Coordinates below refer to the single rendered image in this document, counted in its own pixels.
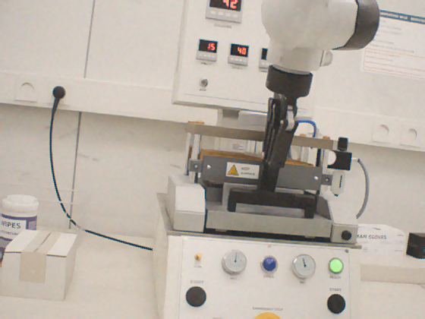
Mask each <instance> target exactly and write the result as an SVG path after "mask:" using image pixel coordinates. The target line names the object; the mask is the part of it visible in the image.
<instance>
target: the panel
mask: <svg viewBox="0 0 425 319"><path fill-rule="evenodd" d="M231 249H238V250H240V251H242V252H243V253H244V254H245V256H246V258H247V266H246V267H245V269H244V270H243V271H242V272H241V273H239V274H230V273H228V272H227V271H226V270H225V268H224V267H223V266H222V259H223V256H224V254H225V253H226V252H227V251H229V250H231ZM350 253H351V248H336V247H327V246H318V245H293V244H283V243H274V242H248V241H238V240H230V239H220V238H203V237H193V236H184V235H182V236H181V250H180V262H179V273H178V293H177V304H176V308H177V314H176V319H352V306H351V303H352V293H351V256H350ZM299 254H308V255H310V256H311V257H312V258H313V260H314V261H315V263H316V270H315V273H314V274H313V275H312V276H309V277H307V278H304V279H301V278H299V277H297V276H296V275H295V274H294V272H293V270H292V268H291V263H292V261H293V259H294V258H295V257H296V256H298V255H299ZM268 257H270V258H272V259H274V260H275V262H276V267H275V269H274V270H273V271H266V270H265V269H264V268H263V262H264V260H265V259H266V258H268ZM333 260H338V261H340V262H341V263H342V269H341V270H340V271H339V272H335V271H333V270H332V268H331V266H330V265H331V262H332V261H333ZM196 287H197V288H200V289H202V290H203V291H204V293H205V299H204V301H203V303H202V304H200V305H192V304H191V303H190V302H189V300H188V297H187V295H188V293H189V291H191V290H192V289H193V288H196ZM334 295H340V296H341V297H343V298H344V300H345V307H344V309H343V310H342V311H333V310H332V309H331V308H330V307H329V301H330V299H331V297H333V296H334Z"/></svg>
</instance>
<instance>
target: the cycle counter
mask: <svg viewBox="0 0 425 319"><path fill-rule="evenodd" d="M213 7H224V8H233V9H238V0H214V1H213Z"/></svg>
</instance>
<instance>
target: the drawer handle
mask: <svg viewBox="0 0 425 319"><path fill-rule="evenodd" d="M237 204H249V205H257V206H266V207H289V208H297V209H305V213H304V216H305V217H306V218H307V219H313V215H314V208H315V197H314V196H313V195H312V194H310V195H306V194H291V193H284V192H276V191H261V190H253V189H246V188H231V189H230V192H229V196H228V207H227V210H228V212H231V213H235V212H236V206H237Z"/></svg>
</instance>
